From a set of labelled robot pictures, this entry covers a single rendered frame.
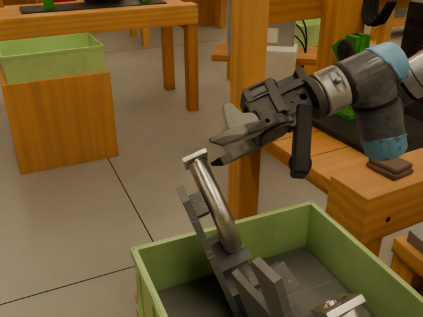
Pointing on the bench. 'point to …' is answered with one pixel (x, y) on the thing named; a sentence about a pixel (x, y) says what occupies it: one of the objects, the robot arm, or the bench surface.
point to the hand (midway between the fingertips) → (211, 158)
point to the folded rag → (391, 168)
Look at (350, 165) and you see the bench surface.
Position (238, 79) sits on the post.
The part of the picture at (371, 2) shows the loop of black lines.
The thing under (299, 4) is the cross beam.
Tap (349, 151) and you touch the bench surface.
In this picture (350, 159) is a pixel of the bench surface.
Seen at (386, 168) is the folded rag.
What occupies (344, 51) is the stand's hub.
